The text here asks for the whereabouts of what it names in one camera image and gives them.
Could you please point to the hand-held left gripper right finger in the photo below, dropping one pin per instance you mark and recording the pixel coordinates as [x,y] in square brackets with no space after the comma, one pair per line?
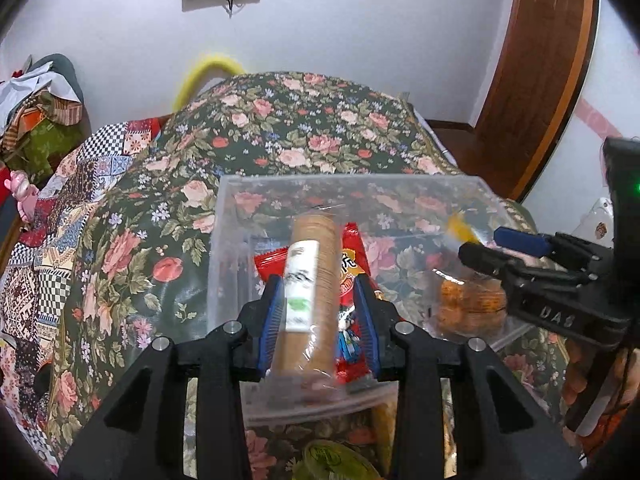
[367,322]

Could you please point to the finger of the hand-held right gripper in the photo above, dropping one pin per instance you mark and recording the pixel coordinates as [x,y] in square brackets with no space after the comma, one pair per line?
[520,241]
[487,259]

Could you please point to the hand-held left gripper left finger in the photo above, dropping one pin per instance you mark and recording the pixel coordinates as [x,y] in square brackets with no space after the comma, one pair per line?
[270,320]

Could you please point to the clear bag of orange snacks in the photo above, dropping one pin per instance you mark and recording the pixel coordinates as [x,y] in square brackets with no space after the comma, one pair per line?
[465,307]

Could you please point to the tan biscuit roll pack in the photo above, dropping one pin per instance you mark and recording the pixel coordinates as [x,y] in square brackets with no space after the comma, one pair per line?
[322,280]

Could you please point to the clear plastic container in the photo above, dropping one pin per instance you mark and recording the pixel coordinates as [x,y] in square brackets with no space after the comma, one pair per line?
[235,240]

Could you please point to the person's right hand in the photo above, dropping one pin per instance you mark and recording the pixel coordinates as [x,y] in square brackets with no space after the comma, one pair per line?
[576,375]

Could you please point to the blue white candy packet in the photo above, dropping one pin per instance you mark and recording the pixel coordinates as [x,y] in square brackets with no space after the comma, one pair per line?
[346,344]

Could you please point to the red snack packet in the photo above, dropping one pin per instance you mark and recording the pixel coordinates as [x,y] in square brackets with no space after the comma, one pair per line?
[352,255]

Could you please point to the white printed packet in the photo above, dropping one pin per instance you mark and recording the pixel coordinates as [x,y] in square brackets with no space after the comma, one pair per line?
[599,222]

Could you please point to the yellow snack packet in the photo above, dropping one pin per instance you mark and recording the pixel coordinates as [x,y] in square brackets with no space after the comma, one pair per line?
[385,435]

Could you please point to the green round lid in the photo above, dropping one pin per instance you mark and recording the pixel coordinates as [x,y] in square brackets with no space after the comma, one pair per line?
[335,462]

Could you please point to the brown wooden door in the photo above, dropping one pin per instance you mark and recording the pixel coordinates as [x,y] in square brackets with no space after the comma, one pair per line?
[540,70]

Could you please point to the floral blanket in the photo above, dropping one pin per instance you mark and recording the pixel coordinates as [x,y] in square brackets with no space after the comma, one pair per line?
[300,125]

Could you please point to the patchwork quilt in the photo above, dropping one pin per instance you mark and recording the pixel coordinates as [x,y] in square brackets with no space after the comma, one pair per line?
[55,240]

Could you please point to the yellow tube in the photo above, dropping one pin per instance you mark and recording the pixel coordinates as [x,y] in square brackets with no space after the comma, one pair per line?
[200,72]

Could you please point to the pink toy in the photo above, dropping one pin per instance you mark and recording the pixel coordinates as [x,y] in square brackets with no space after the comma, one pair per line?
[22,192]

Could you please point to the pile of clothes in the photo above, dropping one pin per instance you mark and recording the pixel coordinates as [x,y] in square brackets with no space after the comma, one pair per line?
[40,110]

